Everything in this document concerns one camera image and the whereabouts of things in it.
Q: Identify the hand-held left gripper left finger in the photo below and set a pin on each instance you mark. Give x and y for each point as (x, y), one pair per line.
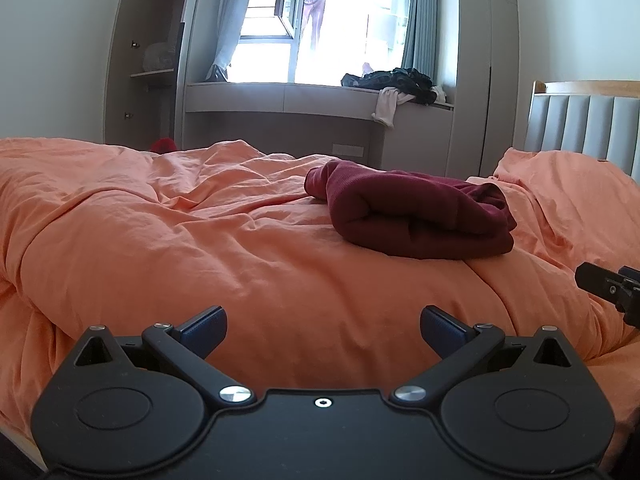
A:
(205, 330)

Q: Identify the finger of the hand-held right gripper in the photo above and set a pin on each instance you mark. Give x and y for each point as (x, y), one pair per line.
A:
(597, 282)

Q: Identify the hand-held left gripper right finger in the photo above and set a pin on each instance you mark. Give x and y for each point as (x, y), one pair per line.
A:
(442, 330)

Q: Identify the dark red garment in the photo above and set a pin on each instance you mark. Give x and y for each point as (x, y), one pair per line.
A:
(400, 210)

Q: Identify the pile of dark clothes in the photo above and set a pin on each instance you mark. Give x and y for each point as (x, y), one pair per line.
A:
(395, 80)

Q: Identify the orange duvet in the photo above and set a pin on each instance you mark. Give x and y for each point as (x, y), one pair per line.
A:
(200, 260)

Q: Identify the grey padded headboard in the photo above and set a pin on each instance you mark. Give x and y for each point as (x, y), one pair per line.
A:
(585, 125)

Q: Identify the bright red cloth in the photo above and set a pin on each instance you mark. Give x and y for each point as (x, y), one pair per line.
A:
(164, 145)

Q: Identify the white garment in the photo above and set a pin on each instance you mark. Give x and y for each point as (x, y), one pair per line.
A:
(386, 107)

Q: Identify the small white cloth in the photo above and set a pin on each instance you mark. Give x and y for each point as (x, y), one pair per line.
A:
(438, 92)

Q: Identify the grey window seat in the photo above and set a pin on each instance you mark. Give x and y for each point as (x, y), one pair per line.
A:
(280, 100)

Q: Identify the tall grey closed wardrobe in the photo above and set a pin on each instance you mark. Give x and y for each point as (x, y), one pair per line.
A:
(485, 60)

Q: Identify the white bag on wardrobe shelf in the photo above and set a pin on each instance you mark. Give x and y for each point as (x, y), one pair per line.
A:
(159, 56)

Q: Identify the open grey wardrobe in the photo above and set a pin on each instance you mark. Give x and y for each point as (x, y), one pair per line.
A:
(120, 60)

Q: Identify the window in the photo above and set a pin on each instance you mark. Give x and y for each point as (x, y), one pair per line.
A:
(350, 35)

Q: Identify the light blue sheer curtain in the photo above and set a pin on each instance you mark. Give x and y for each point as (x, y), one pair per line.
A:
(232, 20)

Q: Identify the blue-grey thick curtain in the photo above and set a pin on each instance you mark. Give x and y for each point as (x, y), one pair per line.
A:
(425, 15)

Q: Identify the pink hanging clothing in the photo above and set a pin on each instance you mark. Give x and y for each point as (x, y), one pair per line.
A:
(314, 20)

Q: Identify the white wall socket plate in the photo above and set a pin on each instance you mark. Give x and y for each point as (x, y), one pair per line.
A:
(348, 150)

